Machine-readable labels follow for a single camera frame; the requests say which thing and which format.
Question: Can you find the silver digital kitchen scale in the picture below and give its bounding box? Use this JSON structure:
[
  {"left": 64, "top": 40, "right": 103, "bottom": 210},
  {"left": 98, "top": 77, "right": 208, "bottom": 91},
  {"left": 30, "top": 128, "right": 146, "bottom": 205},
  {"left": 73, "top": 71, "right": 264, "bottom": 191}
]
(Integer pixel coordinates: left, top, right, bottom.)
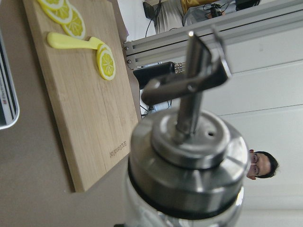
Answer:
[{"left": 0, "top": 33, "right": 20, "bottom": 130}]

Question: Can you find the aluminium frame post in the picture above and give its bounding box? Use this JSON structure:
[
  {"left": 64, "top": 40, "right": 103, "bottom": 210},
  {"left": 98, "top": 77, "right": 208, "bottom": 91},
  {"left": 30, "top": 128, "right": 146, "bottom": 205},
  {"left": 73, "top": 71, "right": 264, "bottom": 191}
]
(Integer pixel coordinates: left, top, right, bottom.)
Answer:
[{"left": 124, "top": 0, "right": 303, "bottom": 70}]

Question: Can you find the lemon slice far end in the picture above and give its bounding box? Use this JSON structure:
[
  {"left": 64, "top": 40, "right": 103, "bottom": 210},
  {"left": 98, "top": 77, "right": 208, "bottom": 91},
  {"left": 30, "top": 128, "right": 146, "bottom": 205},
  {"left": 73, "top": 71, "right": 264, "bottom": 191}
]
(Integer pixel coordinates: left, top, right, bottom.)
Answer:
[{"left": 37, "top": 0, "right": 64, "bottom": 10}]

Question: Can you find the yellow plastic knife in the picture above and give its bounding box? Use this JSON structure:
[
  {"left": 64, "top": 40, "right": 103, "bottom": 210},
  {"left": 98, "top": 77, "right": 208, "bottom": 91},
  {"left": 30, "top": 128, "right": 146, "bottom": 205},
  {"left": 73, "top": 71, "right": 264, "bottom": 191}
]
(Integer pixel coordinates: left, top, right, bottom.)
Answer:
[{"left": 46, "top": 32, "right": 104, "bottom": 50}]

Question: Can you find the bamboo cutting board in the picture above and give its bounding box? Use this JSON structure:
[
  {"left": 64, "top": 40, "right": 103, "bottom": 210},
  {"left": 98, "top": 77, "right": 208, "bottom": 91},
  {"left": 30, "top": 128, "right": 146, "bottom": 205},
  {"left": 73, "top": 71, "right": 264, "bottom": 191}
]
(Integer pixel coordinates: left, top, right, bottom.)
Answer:
[{"left": 24, "top": 0, "right": 138, "bottom": 192}]

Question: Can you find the glass sauce bottle steel spout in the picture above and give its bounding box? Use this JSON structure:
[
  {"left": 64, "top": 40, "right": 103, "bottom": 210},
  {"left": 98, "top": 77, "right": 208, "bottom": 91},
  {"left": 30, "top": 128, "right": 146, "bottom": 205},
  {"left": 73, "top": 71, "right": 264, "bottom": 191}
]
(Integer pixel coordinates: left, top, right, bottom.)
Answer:
[{"left": 123, "top": 31, "right": 250, "bottom": 227}]

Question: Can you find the person with glasses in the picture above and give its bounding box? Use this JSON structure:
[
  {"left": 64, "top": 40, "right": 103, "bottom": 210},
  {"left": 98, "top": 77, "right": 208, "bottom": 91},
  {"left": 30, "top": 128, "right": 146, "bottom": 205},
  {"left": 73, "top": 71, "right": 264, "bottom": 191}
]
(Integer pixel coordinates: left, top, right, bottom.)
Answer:
[{"left": 246, "top": 149, "right": 279, "bottom": 180}]

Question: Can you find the lemon slice near knife blade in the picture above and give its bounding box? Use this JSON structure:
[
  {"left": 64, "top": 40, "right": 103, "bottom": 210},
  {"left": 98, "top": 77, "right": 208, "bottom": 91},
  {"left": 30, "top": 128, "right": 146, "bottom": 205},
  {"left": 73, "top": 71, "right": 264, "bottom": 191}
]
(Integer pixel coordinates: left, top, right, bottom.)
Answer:
[{"left": 96, "top": 44, "right": 116, "bottom": 81}]

